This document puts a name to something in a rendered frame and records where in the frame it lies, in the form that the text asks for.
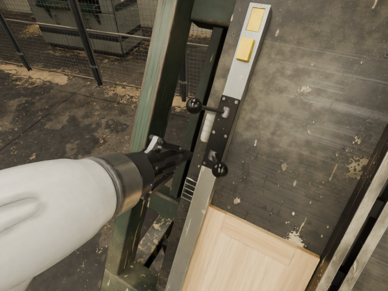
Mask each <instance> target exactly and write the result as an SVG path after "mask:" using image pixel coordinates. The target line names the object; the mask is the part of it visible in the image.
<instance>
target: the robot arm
mask: <svg viewBox="0 0 388 291"><path fill-rule="evenodd" d="M149 141H150V144H149V146H148V148H143V149H142V150H141V151H140V152H130V153H127V154H120V153H116V152H112V153H108V154H103V155H98V156H92V157H87V158H83V159H79V160H72V159H55V160H49V161H41V162H35V163H29V164H25V165H20V166H15V167H10V168H7V169H3V170H0V291H25V290H26V288H27V287H28V285H29V283H30V282H31V281H32V279H33V277H34V276H36V275H38V274H40V273H42V272H43V271H45V270H47V269H48V268H50V267H51V266H53V265H55V264H56V263H58V262H59V261H60V260H62V259H63V258H65V257H67V256H68V255H69V254H71V253H72V252H73V251H75V250H76V249H77V248H79V247H80V246H82V245H83V244H84V243H86V242H87V241H88V240H90V239H91V238H93V236H94V235H96V233H97V232H98V231H99V229H100V228H101V227H102V226H103V225H105V224H106V223H109V222H111V221H112V220H114V219H115V218H116V217H118V216H119V215H121V214H123V213H124V212H126V211H128V210H129V209H131V208H132V207H134V206H135V205H136V204H137V202H138V201H139V199H140V198H141V199H143V200H145V201H147V202H148V201H149V200H150V198H151V197H152V196H153V194H154V193H155V192H156V191H158V190H159V189H160V188H161V187H163V186H164V185H165V183H167V182H168V181H169V180H170V179H171V178H173V177H174V172H173V171H174V170H175V169H176V168H178V166H180V165H182V163H183V162H186V161H188V160H190V159H192V157H193V152H190V151H188V150H185V149H181V146H180V145H178V144H175V143H172V142H169V141H165V140H164V139H163V138H161V137H158V136H155V135H153V134H151V135H150V136H149ZM162 148H164V149H167V151H164V152H161V153H158V154H156V152H155V150H158V149H162Z"/></svg>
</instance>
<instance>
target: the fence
mask: <svg viewBox="0 0 388 291"><path fill-rule="evenodd" d="M253 8H259V9H265V13H264V16H263V19H262V23H261V25H260V28H259V32H254V31H247V26H248V22H249V19H250V16H251V13H252V9H253ZM272 12H273V11H272V8H271V5H265V4H261V3H252V2H250V4H249V8H248V11H247V15H246V18H245V21H244V25H243V28H242V31H241V35H240V39H239V41H238V45H237V48H236V52H235V55H234V58H233V62H232V66H231V68H230V72H229V76H228V78H227V82H226V86H225V89H224V92H223V95H226V96H230V97H232V98H236V99H239V100H240V104H239V106H238V110H237V113H236V116H235V119H234V122H233V126H232V129H231V131H230V135H229V138H228V141H227V144H226V147H225V151H224V153H223V157H222V160H221V162H223V163H224V161H225V158H226V154H227V151H228V149H229V145H230V142H231V139H232V136H233V133H234V130H235V127H236V123H237V120H238V117H239V115H240V111H241V108H242V105H243V102H244V99H245V96H246V93H247V89H248V86H249V83H250V80H251V77H252V74H253V70H254V68H255V65H256V61H257V59H258V56H259V52H260V49H261V46H262V43H263V40H264V36H265V34H266V31H267V27H268V24H269V22H270V18H271V15H272ZM242 36H243V37H247V38H253V39H254V40H255V45H254V47H253V50H252V54H251V57H250V60H249V62H244V61H239V60H237V59H236V54H237V50H238V47H239V44H240V41H241V37H242ZM217 183H218V178H216V177H215V176H214V175H213V174H212V171H211V169H209V168H207V167H205V166H202V167H201V170H200V173H199V177H198V180H197V183H196V187H195V191H194V193H193V197H192V201H191V204H190V207H189V211H188V214H187V217H186V220H185V224H184V228H183V230H182V234H181V238H180V242H179V244H178V248H177V251H176V255H175V258H174V261H173V265H172V267H171V271H170V275H169V279H168V281H167V285H166V289H165V291H182V287H183V285H184V282H185V278H186V275H187V272H188V269H189V265H190V263H191V260H192V256H193V253H194V251H195V247H196V244H197V241H198V238H199V235H200V231H201V229H202V226H203V222H204V219H205V216H206V213H207V210H208V207H209V205H210V204H211V201H212V197H213V195H214V192H215V188H216V186H217Z"/></svg>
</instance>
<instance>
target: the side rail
mask: <svg viewBox="0 0 388 291"><path fill-rule="evenodd" d="M193 3H194V0H159V1H158V6H157V10H156V15H155V21H154V26H153V30H152V35H151V41H150V46H149V50H148V55H147V60H146V64H145V70H144V75H143V81H142V84H141V90H140V95H139V101H138V104H137V110H136V115H135V121H134V124H133V130H132V135H131V139H130V145H129V150H128V153H130V152H140V151H141V150H142V149H143V148H148V146H149V144H150V141H149V136H150V135H151V134H153V135H155V136H158V137H161V138H163V139H164V136H165V132H166V128H167V123H168V120H169V115H170V111H171V106H172V103H173V99H174V94H175V91H176V86H177V82H178V78H179V74H180V70H181V65H182V60H183V57H184V53H185V49H186V44H187V41H188V36H189V32H190V28H191V24H192V21H191V13H192V8H193ZM146 211H147V207H146V201H145V200H143V199H141V198H140V199H139V201H138V202H137V204H136V205H135V206H134V207H132V208H131V209H129V210H128V211H126V212H124V213H123V214H121V215H119V216H118V217H116V218H115V219H114V225H113V230H112V234H111V239H110V245H109V250H108V254H107V259H106V265H105V269H106V270H108V271H109V272H111V273H112V274H114V275H115V276H117V275H118V274H119V273H120V272H121V271H122V270H123V269H124V268H126V267H127V266H128V265H129V264H130V263H132V262H133V261H134V260H135V257H136V252H137V247H138V244H139V240H140V236H141V231H142V228H143V223H144V219H145V215H146Z"/></svg>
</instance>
